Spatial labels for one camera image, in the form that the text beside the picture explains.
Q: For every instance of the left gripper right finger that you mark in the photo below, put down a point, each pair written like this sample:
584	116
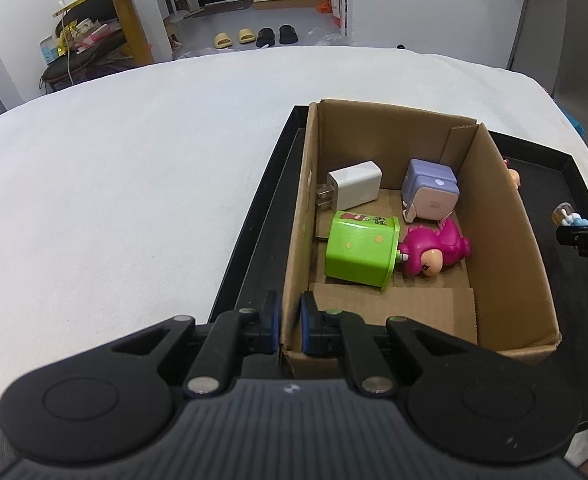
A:
344	336

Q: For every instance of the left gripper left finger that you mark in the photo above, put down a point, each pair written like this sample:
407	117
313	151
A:
223	345

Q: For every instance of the green cube charger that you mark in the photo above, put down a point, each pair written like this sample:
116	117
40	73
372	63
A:
362	248

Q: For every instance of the pink figurine toy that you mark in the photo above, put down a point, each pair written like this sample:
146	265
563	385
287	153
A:
427	251

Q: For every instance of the cardboard box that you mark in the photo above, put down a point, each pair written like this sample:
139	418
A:
498	297

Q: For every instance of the white plug charger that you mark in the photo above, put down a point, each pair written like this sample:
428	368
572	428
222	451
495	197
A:
349	187

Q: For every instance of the purple cube charger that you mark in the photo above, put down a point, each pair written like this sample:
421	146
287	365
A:
429	191

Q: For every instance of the black tray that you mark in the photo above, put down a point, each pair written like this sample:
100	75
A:
258	261

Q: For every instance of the teal cloth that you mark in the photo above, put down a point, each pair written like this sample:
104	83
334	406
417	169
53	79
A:
576	124

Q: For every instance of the white table cloth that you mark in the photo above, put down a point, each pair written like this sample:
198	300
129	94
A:
121	199

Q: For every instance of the yellow slipper left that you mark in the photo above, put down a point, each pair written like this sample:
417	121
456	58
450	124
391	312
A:
222	41

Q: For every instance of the yellow slipper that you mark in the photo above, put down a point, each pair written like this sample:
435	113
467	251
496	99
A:
222	41
246	36

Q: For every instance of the yellow slipper right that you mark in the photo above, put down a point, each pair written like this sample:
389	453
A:
246	36

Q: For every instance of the black slipper left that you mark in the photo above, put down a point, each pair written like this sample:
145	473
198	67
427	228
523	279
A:
265	38

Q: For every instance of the black slipper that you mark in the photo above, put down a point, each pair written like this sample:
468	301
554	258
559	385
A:
288	35
265	38

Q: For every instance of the yellow side table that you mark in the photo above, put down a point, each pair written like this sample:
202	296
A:
143	26

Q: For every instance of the black slipper right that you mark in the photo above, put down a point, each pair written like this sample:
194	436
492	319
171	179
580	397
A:
288	35

